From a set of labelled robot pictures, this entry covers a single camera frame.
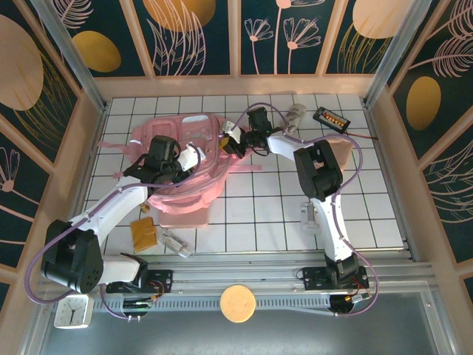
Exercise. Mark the pink student backpack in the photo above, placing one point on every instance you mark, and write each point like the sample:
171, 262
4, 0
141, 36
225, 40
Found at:
184, 192

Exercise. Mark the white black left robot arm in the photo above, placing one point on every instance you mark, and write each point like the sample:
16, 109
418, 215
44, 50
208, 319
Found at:
111, 207

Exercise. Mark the aluminium corner post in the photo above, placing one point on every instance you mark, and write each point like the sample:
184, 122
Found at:
72, 55
391, 55

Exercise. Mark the aluminium mounting rail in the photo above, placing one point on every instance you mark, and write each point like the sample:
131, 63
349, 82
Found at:
236, 275

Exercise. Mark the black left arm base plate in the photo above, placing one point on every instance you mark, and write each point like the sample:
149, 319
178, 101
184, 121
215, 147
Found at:
162, 281

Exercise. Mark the white alarm clock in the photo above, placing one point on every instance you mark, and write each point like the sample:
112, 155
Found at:
74, 312

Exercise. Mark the small white stand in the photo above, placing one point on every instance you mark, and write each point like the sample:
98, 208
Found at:
308, 218

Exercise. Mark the clear plastic pencil case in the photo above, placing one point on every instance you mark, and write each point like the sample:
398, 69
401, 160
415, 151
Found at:
177, 244

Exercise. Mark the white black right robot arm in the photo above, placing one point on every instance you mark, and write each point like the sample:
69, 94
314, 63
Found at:
321, 170

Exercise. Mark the round wooden disc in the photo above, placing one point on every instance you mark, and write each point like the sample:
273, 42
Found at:
237, 304

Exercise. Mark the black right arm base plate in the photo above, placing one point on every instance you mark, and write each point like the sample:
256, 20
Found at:
314, 277

